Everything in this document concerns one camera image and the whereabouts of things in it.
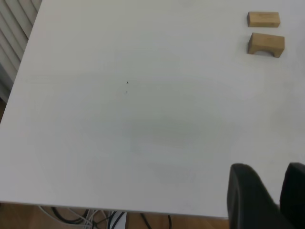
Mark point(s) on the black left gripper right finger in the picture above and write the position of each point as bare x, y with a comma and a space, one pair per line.
294, 190

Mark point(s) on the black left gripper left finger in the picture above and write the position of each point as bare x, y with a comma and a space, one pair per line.
250, 198

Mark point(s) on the white table leg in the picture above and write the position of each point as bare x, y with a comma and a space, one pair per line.
119, 220

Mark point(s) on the arched wooden block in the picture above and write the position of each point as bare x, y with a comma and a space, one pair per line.
267, 41

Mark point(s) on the rectangular wooden block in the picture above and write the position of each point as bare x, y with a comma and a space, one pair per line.
263, 19

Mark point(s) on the white slatted panel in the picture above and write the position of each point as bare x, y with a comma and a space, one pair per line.
14, 35

